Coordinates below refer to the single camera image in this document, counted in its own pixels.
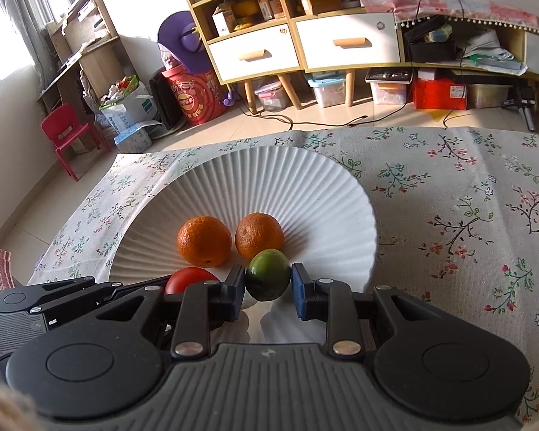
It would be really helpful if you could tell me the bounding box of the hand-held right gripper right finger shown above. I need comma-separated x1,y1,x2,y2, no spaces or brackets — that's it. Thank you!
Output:
291,262,433,357

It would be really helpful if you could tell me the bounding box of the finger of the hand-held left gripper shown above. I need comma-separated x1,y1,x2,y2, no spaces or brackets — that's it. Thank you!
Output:
27,274,173,325

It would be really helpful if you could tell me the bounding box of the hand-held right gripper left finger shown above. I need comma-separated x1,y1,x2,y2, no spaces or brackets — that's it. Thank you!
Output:
92,264,247,361

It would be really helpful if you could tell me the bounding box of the green lime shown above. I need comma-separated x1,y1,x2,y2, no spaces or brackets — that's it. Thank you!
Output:
245,249,292,301

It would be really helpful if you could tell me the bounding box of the red tomato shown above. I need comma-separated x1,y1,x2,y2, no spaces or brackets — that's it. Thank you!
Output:
164,267,221,296

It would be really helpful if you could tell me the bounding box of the white ribbed plate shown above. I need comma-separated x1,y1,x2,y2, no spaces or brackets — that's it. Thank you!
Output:
109,146,379,346

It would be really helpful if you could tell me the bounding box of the orange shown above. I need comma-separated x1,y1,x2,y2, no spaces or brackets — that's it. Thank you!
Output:
177,216,232,267
235,212,285,260

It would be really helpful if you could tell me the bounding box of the beige fuzzy cloth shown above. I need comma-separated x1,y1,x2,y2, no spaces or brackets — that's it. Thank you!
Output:
0,375,41,431

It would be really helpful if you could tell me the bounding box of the floral tissue box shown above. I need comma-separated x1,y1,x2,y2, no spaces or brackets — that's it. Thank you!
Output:
114,122,153,154

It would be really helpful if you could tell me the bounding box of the floral tablecloth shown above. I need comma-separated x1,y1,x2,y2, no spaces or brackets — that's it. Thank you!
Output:
27,126,539,431

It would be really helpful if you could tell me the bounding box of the red plastic child chair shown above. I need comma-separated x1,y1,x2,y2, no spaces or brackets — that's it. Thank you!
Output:
40,102,111,183

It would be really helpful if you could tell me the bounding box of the white paper bag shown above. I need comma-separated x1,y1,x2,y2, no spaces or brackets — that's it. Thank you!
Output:
99,76,160,136

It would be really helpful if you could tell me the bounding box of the clear storage box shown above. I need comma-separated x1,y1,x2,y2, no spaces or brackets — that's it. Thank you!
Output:
254,78,289,113

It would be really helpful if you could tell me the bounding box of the black flat panel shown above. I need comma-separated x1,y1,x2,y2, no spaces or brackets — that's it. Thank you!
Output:
148,72,183,132

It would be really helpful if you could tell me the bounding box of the blue-lidded storage box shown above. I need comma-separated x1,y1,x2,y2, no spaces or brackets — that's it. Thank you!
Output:
306,73,346,108

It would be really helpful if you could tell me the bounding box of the red round barrel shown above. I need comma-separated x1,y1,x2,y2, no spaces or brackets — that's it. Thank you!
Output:
162,65,228,127

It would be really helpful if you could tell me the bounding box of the wooden cabinet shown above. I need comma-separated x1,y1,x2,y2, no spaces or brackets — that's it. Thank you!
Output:
174,0,404,111

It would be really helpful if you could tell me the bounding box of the black-lidded storage box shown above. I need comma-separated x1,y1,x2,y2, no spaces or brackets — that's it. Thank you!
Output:
365,68,408,105

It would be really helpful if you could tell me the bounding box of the wooden shelf desk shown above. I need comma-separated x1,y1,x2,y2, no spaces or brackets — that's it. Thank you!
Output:
37,0,127,115

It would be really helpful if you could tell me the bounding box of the white cabinet drawer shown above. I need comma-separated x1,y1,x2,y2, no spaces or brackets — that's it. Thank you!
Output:
206,22,303,85
294,11,401,71

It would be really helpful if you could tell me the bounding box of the red cardboard box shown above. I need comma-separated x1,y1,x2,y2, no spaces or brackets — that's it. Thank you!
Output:
412,76,469,111

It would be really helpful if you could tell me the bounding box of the purple sun hat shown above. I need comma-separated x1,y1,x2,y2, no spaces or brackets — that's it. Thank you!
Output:
157,9,208,73

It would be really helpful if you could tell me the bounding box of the white carton box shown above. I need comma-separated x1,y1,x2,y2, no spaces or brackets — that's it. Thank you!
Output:
212,4,235,37

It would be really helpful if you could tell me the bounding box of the translucent storage box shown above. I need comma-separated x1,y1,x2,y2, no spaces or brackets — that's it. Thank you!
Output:
468,82,513,109

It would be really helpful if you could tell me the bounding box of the black bag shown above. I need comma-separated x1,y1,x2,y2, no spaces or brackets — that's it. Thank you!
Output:
403,15,459,62

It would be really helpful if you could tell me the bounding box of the small orange box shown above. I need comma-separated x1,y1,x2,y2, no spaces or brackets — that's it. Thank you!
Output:
257,0,286,21

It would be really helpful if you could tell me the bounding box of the window curtain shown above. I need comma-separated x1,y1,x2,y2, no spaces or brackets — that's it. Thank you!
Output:
0,0,43,97

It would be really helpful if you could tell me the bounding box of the yellow bag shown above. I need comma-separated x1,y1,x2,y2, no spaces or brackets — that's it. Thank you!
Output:
232,0,262,30

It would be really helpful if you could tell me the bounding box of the wooden box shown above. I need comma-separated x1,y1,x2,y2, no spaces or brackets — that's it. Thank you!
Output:
300,0,343,15

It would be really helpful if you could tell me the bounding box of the black tripod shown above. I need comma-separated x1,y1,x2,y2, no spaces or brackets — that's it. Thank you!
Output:
501,86,538,133

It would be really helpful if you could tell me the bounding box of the white plastic bag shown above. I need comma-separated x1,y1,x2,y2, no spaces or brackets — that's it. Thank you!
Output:
458,29,528,75

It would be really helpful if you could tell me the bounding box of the pink floral cloth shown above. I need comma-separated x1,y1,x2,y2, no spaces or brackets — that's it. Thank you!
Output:
356,0,539,39

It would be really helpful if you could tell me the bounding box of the black floor cable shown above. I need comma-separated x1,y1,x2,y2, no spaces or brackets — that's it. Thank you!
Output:
236,85,414,132

